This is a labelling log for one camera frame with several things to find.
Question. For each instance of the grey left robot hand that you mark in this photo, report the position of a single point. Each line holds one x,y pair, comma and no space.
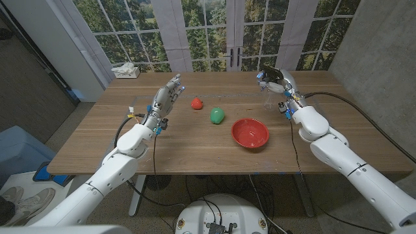
164,99

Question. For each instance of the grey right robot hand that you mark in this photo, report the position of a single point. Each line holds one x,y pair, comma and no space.
289,84

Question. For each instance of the clear spray bottle black head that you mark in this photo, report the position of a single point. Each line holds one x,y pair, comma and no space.
271,73

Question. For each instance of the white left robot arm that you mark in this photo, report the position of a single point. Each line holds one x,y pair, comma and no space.
110,172

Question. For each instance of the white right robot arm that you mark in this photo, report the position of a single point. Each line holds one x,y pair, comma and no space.
341,156

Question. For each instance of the red bowl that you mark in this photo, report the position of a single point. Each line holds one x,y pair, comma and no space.
250,133

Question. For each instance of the white tissue box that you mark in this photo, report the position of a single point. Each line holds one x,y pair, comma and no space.
127,74

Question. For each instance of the green toy bell pepper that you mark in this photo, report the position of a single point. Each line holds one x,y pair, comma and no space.
217,115

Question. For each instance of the printed window backdrop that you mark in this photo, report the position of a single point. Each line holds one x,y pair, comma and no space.
208,39

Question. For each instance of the black round floor fan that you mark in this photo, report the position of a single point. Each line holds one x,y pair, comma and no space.
158,182

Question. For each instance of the white table leg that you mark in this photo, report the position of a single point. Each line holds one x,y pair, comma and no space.
137,195

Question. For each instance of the grey table leg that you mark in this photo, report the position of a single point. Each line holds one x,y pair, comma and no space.
307,204

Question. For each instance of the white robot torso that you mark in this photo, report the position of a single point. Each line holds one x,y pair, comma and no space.
227,208

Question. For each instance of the blue plastic bin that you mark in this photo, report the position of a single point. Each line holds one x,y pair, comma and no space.
19,152

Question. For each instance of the white floor board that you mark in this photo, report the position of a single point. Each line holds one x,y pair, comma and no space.
26,180

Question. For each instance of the grey sneaker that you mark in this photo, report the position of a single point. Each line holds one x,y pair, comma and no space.
11,194
35,200

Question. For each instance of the person's dark trouser leg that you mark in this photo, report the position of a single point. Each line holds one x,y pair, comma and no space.
6,209

